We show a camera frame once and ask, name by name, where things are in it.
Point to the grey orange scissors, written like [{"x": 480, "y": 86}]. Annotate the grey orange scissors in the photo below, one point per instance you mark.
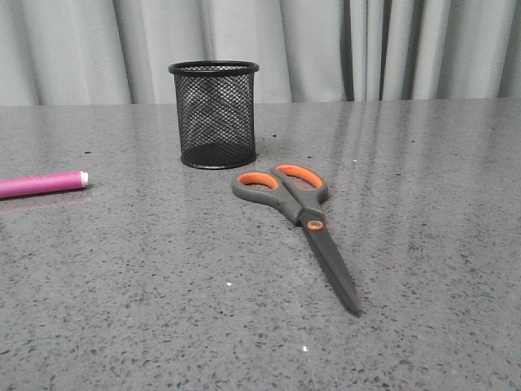
[{"x": 298, "y": 193}]

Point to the black mesh pen cup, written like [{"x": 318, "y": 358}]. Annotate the black mesh pen cup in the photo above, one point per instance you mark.
[{"x": 215, "y": 112}]

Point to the pink marker pen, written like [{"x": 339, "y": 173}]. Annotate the pink marker pen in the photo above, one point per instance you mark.
[{"x": 42, "y": 184}]

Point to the grey curtain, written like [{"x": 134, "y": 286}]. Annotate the grey curtain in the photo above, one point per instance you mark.
[{"x": 99, "y": 52}]

